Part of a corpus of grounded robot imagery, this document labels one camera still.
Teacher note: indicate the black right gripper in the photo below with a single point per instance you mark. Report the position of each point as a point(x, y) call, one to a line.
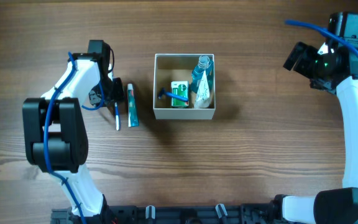
point(307, 53)

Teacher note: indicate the green white soap box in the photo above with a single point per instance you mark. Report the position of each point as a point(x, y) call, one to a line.
point(180, 88)

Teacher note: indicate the blue mouthwash bottle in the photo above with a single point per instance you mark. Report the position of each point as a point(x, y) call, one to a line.
point(205, 64)

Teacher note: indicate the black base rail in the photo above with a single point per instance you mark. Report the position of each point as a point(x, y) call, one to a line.
point(245, 213)

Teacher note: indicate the teal toothpaste tube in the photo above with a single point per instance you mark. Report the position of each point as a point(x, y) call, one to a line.
point(132, 110)

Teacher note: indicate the white open cardboard box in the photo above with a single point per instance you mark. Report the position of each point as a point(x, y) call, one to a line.
point(170, 68)

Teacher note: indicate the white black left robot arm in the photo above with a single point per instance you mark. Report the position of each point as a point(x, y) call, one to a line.
point(55, 135)

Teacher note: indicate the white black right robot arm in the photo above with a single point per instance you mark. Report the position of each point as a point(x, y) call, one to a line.
point(337, 205)

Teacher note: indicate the white lotion tube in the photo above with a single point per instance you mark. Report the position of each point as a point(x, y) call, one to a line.
point(203, 93)

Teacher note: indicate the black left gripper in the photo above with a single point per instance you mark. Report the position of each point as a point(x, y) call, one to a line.
point(118, 94)

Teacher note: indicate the blue white toothbrush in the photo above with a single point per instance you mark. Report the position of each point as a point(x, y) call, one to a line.
point(117, 117)

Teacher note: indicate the blue disposable razor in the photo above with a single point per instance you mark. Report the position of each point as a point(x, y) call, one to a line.
point(171, 95)

